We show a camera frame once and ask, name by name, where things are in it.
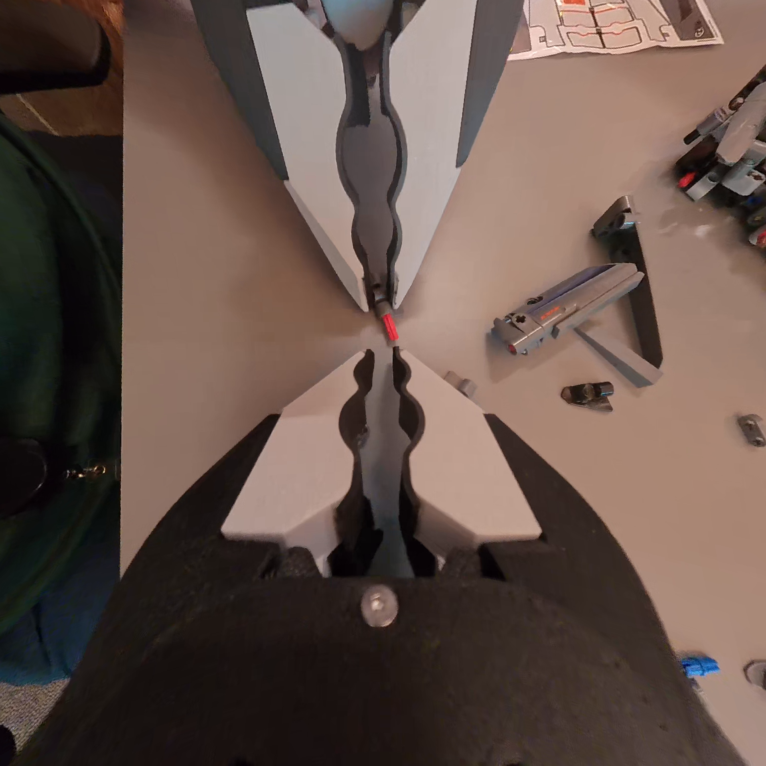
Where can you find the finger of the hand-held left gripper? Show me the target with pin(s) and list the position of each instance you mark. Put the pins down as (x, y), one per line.
(431, 119)
(299, 119)

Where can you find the black lego slope piece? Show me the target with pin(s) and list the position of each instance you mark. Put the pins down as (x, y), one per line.
(589, 396)

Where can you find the lego sticker sheet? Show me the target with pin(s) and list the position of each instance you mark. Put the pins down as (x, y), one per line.
(658, 42)

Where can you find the red lego axle pin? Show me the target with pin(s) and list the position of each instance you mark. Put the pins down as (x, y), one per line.
(389, 328)

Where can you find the grey lego car model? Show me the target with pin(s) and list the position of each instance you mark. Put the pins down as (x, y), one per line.
(736, 137)

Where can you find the grey lego panel assembly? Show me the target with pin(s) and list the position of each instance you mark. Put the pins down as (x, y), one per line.
(574, 299)

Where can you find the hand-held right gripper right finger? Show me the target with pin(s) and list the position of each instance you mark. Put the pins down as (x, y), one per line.
(473, 479)

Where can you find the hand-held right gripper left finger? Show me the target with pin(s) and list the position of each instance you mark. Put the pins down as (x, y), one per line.
(287, 479)

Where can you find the dark grey rounded lego piece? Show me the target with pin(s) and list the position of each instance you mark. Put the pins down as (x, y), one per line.
(753, 429)

